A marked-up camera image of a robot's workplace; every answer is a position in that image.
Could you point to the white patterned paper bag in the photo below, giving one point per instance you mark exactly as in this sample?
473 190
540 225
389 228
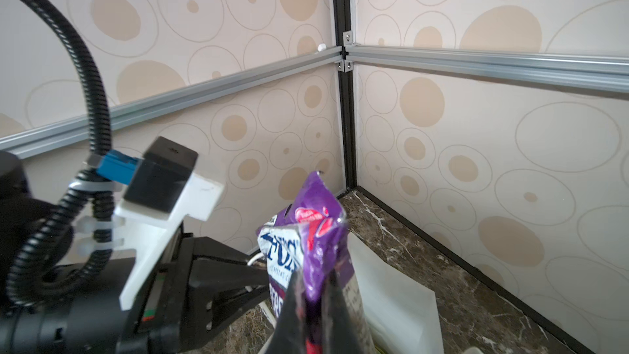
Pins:
390 312

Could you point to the left aluminium rail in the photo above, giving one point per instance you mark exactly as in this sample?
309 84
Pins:
45 139

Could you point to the purple snack packet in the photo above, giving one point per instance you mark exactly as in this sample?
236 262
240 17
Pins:
314 230

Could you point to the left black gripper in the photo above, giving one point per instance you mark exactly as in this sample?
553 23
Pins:
187 302

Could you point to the back aluminium rail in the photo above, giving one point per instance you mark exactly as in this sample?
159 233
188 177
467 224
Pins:
583 74

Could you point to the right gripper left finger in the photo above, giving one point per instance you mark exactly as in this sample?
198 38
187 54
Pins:
290 331

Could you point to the aluminium rail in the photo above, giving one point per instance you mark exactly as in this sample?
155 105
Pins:
583 74
45 139

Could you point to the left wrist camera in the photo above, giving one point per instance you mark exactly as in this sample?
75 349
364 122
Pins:
169 183

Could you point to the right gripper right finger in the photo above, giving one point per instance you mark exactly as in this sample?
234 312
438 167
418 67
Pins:
338 332

